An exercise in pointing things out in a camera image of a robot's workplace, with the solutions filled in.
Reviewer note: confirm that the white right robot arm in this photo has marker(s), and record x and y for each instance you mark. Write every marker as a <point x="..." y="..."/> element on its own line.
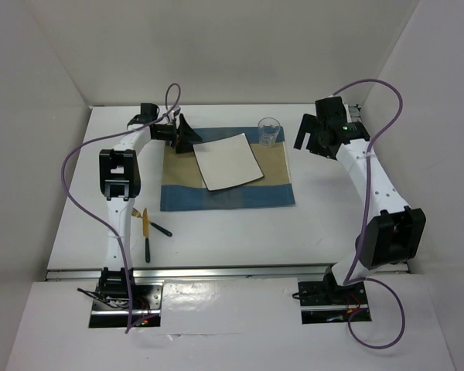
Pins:
<point x="391" y="229"/>

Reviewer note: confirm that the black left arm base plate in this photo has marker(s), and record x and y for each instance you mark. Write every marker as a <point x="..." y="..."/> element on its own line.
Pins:
<point x="113" y="312"/>

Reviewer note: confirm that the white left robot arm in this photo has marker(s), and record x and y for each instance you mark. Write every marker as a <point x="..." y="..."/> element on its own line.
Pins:
<point x="120" y="185"/>

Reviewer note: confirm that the aluminium front rail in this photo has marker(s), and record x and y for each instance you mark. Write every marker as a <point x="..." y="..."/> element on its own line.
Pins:
<point x="215" y="273"/>

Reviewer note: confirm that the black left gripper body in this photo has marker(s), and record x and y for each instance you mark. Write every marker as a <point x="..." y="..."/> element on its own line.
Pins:
<point x="166" y="132"/>

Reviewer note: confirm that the blue beige striped placemat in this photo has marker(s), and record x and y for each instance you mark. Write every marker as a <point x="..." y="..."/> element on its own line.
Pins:
<point x="183" y="188"/>

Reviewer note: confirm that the gold knife green handle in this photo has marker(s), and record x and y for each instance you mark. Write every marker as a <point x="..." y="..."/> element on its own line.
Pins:
<point x="145" y="226"/>

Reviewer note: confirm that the white square plate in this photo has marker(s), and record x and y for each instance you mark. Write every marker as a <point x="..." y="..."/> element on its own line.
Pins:
<point x="227" y="163"/>

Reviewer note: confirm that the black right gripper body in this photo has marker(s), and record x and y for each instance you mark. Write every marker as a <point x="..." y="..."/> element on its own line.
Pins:
<point x="325" y="150"/>

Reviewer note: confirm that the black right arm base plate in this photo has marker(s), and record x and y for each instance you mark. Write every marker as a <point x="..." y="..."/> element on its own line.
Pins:
<point x="318" y="305"/>

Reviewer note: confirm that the gold fork green handle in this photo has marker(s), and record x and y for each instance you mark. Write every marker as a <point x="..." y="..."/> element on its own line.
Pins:
<point x="137" y="214"/>

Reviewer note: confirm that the clear plastic cup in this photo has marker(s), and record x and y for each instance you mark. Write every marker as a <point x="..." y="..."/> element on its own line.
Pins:
<point x="268" y="130"/>

